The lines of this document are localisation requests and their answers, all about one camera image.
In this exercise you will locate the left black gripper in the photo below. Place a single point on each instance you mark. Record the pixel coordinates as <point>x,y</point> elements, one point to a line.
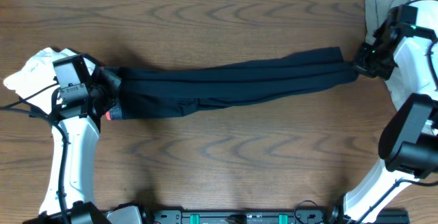
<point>103,89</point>

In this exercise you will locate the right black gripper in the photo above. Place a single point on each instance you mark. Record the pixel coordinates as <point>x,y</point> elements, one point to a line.
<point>362,66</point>

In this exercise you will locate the black leggings red waistband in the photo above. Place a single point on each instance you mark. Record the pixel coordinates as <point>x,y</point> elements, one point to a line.
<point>150,94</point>

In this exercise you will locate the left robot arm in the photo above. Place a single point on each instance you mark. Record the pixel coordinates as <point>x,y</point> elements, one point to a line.
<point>70,195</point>

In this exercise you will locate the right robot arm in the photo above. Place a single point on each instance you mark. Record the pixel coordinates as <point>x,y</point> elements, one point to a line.
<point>407,148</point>

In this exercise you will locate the beige garment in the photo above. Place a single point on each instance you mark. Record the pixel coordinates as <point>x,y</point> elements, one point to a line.
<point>376,12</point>

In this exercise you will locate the folded white graphic t-shirt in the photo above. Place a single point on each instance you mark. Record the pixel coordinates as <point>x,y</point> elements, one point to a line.
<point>38,73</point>

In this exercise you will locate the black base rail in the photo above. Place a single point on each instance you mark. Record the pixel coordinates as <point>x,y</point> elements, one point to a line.
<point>304,213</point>

